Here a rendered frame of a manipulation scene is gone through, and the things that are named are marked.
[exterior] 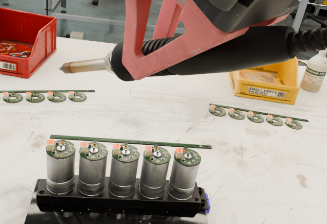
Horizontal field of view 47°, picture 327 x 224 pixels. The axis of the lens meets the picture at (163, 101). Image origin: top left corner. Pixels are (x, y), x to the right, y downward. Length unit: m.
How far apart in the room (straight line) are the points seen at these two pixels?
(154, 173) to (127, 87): 0.26
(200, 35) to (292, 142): 0.40
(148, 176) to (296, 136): 0.27
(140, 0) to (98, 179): 0.20
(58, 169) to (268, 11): 0.23
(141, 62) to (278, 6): 0.08
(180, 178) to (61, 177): 0.10
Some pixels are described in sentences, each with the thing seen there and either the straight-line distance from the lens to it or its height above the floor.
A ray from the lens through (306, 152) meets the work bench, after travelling 0.53.
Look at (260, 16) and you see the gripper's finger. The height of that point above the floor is 0.98.
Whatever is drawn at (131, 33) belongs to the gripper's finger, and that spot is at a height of 0.95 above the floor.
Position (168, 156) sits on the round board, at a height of 0.81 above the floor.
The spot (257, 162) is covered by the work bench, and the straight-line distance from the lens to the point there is 0.48.
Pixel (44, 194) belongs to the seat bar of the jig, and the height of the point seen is 0.77.
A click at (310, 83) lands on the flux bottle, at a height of 0.77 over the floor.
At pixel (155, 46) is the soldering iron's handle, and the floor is 0.95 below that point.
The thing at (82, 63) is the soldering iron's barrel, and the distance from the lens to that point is 0.26.
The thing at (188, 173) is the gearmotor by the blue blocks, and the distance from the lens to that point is 0.34.
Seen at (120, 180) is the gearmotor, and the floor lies 0.79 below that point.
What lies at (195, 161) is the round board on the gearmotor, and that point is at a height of 0.81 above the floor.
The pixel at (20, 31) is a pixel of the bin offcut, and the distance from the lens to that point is 0.70.
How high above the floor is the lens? 1.02
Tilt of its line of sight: 29 degrees down
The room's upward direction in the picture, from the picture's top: 10 degrees clockwise
